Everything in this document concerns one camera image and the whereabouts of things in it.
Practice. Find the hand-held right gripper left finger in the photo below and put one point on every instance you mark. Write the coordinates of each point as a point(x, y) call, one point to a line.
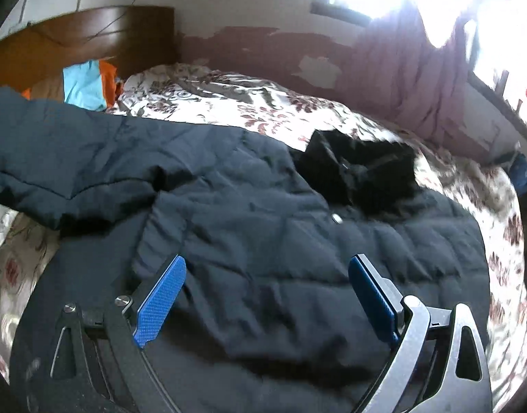
point(160, 301)

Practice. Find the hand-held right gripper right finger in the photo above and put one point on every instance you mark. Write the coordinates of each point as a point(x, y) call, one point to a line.
point(375, 305)

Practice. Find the dark navy padded jacket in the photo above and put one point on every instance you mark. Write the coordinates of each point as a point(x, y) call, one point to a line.
point(246, 232)

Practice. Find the dark blue object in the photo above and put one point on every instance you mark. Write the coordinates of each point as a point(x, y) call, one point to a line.
point(521, 172)

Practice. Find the floral satin bedspread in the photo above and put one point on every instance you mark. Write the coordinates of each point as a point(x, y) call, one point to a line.
point(229, 103)

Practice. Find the orange and light blue cloth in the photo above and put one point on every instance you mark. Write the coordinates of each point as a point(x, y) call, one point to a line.
point(83, 84)

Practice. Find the pink curtain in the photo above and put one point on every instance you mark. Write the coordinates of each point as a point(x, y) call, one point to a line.
point(418, 73)

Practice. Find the wooden headboard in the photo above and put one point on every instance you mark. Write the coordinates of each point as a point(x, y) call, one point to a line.
point(74, 38)

